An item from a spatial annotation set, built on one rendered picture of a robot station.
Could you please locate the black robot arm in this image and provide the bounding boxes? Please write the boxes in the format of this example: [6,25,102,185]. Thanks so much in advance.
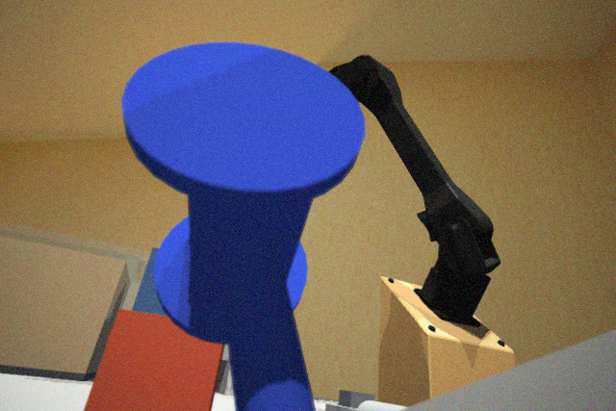
[329,55,501,327]

